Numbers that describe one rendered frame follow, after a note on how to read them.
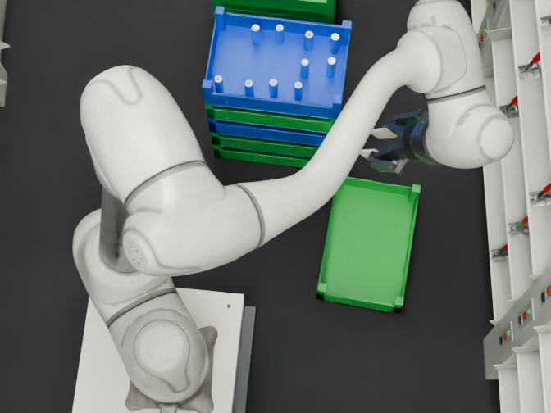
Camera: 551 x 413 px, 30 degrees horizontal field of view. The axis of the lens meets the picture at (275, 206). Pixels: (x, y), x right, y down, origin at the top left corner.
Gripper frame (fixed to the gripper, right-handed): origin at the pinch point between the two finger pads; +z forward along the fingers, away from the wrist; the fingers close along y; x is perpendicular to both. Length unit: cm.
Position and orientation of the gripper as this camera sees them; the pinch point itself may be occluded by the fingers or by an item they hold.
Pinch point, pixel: (376, 143)
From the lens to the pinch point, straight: 206.0
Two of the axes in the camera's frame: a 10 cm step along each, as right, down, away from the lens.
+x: 8.0, 4.8, 3.5
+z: -3.8, -0.2, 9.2
